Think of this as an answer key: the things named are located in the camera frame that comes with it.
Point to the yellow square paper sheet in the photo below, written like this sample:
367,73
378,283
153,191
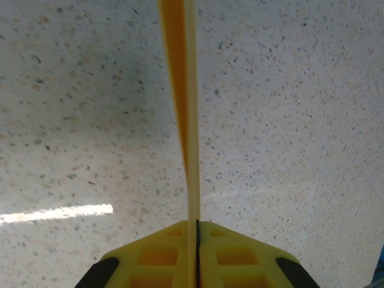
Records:
180,60

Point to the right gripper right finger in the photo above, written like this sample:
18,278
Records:
240,264

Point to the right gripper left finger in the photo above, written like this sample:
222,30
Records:
150,264

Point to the blue table border strip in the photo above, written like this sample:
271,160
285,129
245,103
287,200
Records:
378,270

